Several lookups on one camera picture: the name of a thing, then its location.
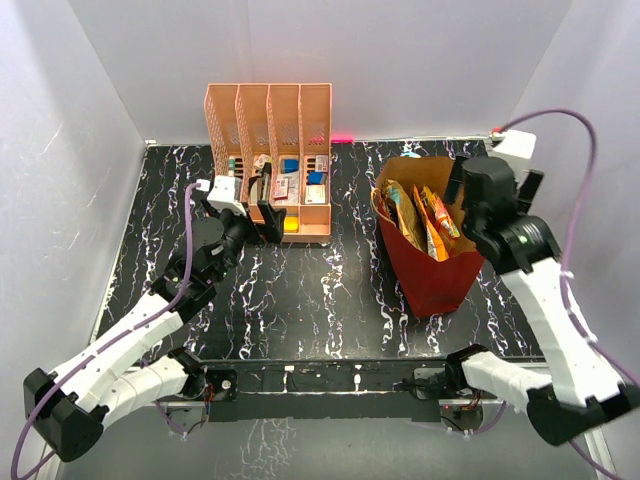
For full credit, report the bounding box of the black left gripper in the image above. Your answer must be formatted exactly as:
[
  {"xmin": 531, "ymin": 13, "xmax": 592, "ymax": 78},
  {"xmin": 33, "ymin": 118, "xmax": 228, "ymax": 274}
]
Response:
[{"xmin": 203, "ymin": 194, "xmax": 285, "ymax": 283}]

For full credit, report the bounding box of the red brown paper bag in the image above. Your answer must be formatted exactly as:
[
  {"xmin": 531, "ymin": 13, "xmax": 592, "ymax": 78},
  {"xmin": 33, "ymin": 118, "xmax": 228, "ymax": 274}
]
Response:
[{"xmin": 370, "ymin": 156, "xmax": 484, "ymax": 317}]

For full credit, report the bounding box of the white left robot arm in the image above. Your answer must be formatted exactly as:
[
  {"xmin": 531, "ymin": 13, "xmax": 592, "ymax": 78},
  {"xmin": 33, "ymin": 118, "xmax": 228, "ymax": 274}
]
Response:
[{"xmin": 23, "ymin": 201, "xmax": 286, "ymax": 462}]

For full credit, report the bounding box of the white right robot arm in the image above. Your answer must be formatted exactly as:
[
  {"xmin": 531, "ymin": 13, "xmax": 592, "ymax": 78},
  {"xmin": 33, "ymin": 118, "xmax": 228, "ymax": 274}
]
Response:
[{"xmin": 444, "ymin": 156, "xmax": 639, "ymax": 446}]

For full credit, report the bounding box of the yellow grey stamp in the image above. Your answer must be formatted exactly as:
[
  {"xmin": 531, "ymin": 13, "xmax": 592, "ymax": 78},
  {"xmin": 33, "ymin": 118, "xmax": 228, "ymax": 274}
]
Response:
[{"xmin": 284, "ymin": 215, "xmax": 300, "ymax": 233}]

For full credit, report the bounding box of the grey black stapler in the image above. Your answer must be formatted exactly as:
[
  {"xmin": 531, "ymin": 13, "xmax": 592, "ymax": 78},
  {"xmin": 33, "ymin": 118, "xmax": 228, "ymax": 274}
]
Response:
[{"xmin": 249, "ymin": 163, "xmax": 272, "ymax": 204}]

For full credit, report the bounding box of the white red label packet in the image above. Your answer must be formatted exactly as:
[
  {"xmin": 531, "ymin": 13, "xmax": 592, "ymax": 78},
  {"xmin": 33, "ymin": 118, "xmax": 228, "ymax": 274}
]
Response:
[{"xmin": 273, "ymin": 172, "xmax": 300, "ymax": 205}]

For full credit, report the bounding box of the white flat box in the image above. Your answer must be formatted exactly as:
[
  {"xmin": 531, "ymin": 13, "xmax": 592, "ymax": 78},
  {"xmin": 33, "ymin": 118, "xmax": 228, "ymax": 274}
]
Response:
[{"xmin": 305, "ymin": 184, "xmax": 327, "ymax": 205}]

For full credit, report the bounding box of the blue grey eraser back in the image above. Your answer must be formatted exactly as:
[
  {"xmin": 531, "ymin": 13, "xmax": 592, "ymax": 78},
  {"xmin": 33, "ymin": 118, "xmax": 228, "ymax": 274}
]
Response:
[{"xmin": 280, "ymin": 157, "xmax": 299, "ymax": 174}]

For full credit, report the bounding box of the blue grey eraser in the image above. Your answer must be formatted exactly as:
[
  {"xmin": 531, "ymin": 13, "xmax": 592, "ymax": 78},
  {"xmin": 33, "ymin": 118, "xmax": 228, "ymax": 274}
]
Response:
[
  {"xmin": 307, "ymin": 171, "xmax": 327, "ymax": 185},
  {"xmin": 280, "ymin": 157, "xmax": 299, "ymax": 174}
]

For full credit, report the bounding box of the blue grey eraser right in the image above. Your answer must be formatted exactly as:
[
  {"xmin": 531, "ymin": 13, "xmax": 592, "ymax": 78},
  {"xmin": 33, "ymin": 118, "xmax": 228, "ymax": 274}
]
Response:
[{"xmin": 307, "ymin": 171, "xmax": 327, "ymax": 185}]

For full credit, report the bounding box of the orange snack packet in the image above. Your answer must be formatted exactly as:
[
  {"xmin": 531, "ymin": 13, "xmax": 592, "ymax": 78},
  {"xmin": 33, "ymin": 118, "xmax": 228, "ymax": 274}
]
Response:
[{"xmin": 412, "ymin": 185, "xmax": 461, "ymax": 262}]

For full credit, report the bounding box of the white glue stick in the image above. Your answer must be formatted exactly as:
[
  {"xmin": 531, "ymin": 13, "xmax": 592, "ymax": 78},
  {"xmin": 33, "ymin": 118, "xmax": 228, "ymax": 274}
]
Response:
[{"xmin": 228, "ymin": 156, "xmax": 236, "ymax": 177}]

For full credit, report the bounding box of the white red small box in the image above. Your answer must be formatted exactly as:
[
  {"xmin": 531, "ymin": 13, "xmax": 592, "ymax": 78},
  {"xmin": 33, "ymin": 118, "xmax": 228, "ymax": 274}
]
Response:
[{"xmin": 314, "ymin": 155, "xmax": 329, "ymax": 172}]

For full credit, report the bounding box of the peach plastic desk organizer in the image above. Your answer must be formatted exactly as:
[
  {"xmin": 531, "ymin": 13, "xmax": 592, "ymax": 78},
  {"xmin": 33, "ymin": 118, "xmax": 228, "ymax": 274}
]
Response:
[{"xmin": 204, "ymin": 83, "xmax": 332, "ymax": 243}]

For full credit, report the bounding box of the gold snack packet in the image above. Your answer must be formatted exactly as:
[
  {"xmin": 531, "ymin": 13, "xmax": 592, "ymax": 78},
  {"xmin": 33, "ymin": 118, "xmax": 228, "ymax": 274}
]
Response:
[{"xmin": 382, "ymin": 179, "xmax": 427, "ymax": 253}]

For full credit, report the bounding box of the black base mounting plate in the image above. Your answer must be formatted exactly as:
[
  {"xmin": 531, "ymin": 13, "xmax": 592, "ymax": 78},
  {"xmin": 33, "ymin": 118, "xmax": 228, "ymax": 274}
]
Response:
[{"xmin": 205, "ymin": 358, "xmax": 478, "ymax": 422}]

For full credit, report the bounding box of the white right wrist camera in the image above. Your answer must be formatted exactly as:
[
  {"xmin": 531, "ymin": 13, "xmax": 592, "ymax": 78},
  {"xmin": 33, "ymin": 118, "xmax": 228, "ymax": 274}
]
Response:
[{"xmin": 490, "ymin": 129, "xmax": 537, "ymax": 183}]

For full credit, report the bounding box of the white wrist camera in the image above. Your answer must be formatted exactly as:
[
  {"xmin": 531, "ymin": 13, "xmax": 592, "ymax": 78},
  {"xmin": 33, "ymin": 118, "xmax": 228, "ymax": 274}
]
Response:
[
  {"xmin": 196, "ymin": 175, "xmax": 247, "ymax": 217},
  {"xmin": 490, "ymin": 129, "xmax": 537, "ymax": 183}
]

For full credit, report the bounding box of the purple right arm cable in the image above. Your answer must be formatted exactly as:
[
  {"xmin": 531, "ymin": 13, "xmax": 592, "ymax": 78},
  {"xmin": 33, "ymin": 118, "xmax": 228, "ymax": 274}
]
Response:
[{"xmin": 499, "ymin": 108, "xmax": 640, "ymax": 480}]

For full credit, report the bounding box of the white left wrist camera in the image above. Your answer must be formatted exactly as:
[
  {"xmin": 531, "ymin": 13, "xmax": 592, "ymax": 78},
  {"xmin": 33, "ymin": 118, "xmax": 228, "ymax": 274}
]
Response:
[{"xmin": 196, "ymin": 175, "xmax": 247, "ymax": 217}]

